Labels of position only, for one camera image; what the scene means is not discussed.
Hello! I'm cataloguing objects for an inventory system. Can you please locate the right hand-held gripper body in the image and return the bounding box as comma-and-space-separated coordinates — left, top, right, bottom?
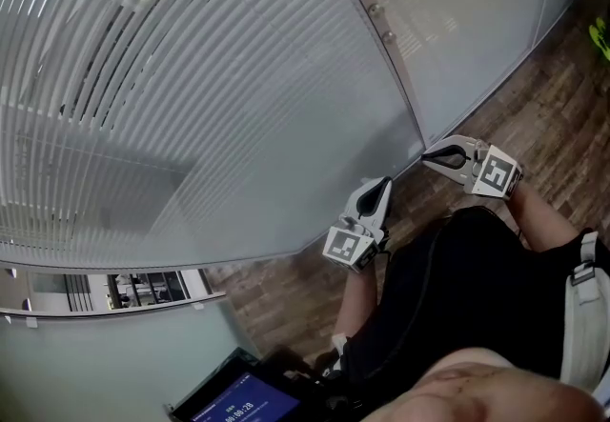
463, 140, 524, 200

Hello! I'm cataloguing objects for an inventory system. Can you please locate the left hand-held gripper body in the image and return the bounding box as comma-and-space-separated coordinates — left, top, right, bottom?
323, 215, 390, 273

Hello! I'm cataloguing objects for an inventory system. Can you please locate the person's right forearm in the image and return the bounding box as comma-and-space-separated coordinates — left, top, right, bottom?
507, 181, 585, 252

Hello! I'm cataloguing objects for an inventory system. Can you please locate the person's left forearm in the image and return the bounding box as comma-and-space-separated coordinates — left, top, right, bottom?
333, 267, 382, 340

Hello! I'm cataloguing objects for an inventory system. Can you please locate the person's black shirt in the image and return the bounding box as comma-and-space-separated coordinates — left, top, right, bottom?
340, 206, 610, 412

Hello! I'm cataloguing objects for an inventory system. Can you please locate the black tablet with blue screen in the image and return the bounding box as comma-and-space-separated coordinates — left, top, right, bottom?
169, 347, 335, 422

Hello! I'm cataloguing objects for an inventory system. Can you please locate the person's face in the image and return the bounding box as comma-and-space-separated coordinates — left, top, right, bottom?
359, 347, 609, 422

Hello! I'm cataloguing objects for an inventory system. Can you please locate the black framed window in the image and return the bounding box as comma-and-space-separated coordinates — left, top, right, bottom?
107, 270, 192, 311

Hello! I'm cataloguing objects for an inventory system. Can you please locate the black metal railing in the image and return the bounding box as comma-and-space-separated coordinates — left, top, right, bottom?
64, 274, 92, 312

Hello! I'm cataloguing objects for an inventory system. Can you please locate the frosted glass door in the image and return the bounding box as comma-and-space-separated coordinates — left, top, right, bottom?
0, 293, 249, 422

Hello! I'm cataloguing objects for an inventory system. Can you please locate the metal window frame post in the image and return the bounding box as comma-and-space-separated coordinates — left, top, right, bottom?
314, 0, 430, 150

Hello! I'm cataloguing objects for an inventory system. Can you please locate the grey backpack strap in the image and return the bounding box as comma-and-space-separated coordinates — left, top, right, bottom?
559, 230, 610, 388

